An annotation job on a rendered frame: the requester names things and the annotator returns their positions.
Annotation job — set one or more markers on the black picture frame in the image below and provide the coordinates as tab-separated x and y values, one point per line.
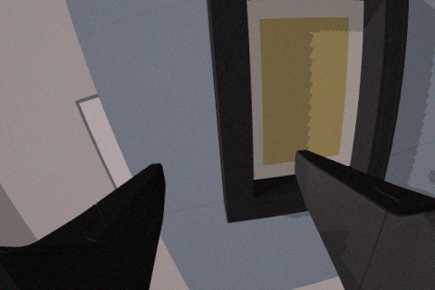
289	75

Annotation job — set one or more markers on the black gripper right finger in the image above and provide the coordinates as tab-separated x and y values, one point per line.
379	236

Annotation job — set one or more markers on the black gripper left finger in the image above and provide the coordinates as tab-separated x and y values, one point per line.
110	246

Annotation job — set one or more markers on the grey flat board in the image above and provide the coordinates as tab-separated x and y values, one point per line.
150	62

